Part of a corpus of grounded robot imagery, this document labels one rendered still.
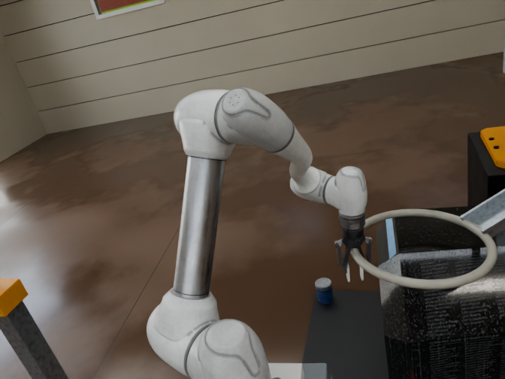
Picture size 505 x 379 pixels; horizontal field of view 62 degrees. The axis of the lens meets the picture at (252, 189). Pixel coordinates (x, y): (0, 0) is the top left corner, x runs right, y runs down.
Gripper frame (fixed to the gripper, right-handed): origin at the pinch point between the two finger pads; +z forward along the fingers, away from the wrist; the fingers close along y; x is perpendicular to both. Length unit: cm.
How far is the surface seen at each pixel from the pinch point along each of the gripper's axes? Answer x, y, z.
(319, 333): 54, -12, 81
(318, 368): -38.7, -18.5, 4.4
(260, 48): 644, -37, -10
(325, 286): 76, -5, 67
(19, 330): -13, -125, 2
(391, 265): 8.9, 15.7, 5.5
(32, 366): -12, -127, 20
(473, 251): 3.8, 44.3, -1.0
